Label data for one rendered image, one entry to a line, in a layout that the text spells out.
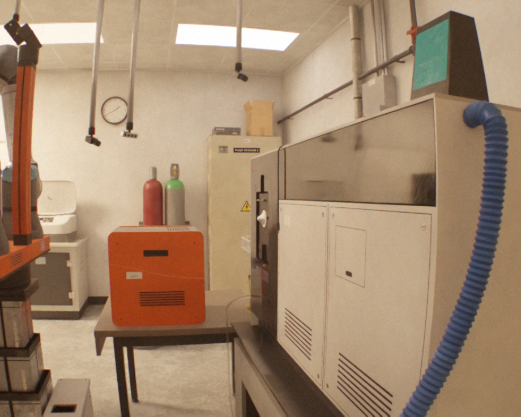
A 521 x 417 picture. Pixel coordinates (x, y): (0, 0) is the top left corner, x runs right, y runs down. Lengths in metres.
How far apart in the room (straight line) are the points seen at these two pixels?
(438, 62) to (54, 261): 4.07
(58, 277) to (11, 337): 3.23
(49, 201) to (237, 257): 2.24
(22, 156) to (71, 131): 3.89
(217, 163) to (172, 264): 2.84
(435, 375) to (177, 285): 1.43
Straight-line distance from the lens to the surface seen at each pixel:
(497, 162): 0.59
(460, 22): 0.76
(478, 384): 0.76
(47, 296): 4.49
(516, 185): 0.73
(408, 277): 0.68
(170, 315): 1.89
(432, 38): 0.77
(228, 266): 4.64
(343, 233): 0.88
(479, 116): 0.63
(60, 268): 4.39
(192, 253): 1.84
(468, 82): 0.72
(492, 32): 2.21
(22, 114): 1.19
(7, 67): 1.43
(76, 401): 1.29
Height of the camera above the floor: 1.29
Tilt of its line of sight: 2 degrees down
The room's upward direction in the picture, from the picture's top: straight up
